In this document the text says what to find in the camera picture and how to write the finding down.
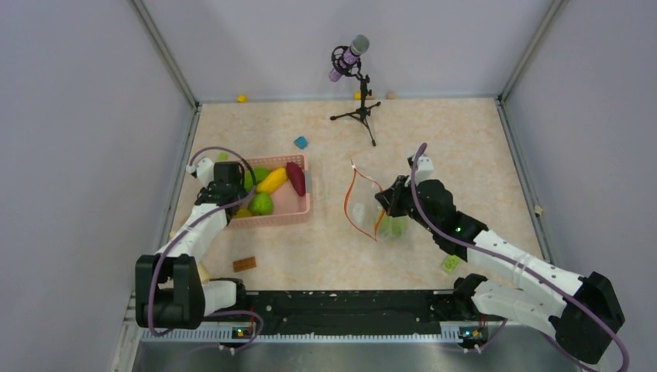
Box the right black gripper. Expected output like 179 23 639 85
376 174 439 233

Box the green cabbage toy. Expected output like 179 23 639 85
377 215 409 239

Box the clear zip top bag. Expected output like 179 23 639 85
342 159 410 246

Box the light green lime toy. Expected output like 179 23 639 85
248 193 274 215

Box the yellow mango toy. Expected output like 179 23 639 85
256 167 288 195

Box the pink plastic basket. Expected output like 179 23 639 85
227 153 311 230

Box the dark red sweet potato toy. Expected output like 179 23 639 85
285 162 306 197

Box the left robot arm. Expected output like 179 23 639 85
135 158 255 336

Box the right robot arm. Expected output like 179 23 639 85
375 176 630 371

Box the green pepper toy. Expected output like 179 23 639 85
243 167 270 192

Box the green lego brick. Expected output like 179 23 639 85
440 255 462 274

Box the blue block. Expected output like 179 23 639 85
293 136 308 150

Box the microphone on tripod stand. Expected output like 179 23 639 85
328 34 383 148

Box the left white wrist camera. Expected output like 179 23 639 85
185 157 215 188

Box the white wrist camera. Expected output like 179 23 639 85
407 154 435 184
185 157 215 188

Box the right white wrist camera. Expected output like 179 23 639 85
407 154 435 184

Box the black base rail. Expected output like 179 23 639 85
207 290 492 336

